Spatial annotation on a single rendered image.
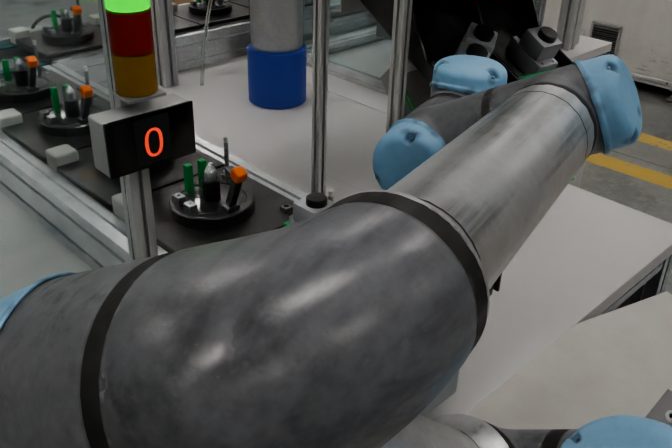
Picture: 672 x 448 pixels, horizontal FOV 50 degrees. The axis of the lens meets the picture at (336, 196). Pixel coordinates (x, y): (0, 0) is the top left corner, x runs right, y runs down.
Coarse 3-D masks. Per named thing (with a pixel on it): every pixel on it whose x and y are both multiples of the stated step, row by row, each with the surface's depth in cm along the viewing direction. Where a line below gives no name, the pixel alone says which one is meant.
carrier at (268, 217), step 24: (192, 168) 121; (168, 192) 126; (192, 192) 122; (216, 192) 119; (240, 192) 123; (264, 192) 127; (168, 216) 119; (192, 216) 115; (216, 216) 115; (240, 216) 117; (264, 216) 120; (288, 216) 120; (168, 240) 113; (192, 240) 113; (216, 240) 113
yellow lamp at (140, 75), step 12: (120, 60) 83; (132, 60) 83; (144, 60) 84; (120, 72) 84; (132, 72) 84; (144, 72) 85; (156, 72) 87; (120, 84) 85; (132, 84) 85; (144, 84) 85; (156, 84) 87; (132, 96) 85; (144, 96) 86
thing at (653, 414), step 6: (666, 390) 76; (666, 396) 76; (660, 402) 76; (666, 402) 76; (654, 408) 76; (660, 408) 76; (666, 408) 75; (648, 414) 76; (654, 414) 76; (660, 414) 75; (666, 414) 75; (660, 420) 75; (666, 420) 75
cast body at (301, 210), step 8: (304, 200) 101; (312, 200) 99; (320, 200) 99; (328, 200) 101; (296, 208) 100; (304, 208) 99; (312, 208) 99; (320, 208) 99; (296, 216) 101; (304, 216) 100; (312, 216) 98
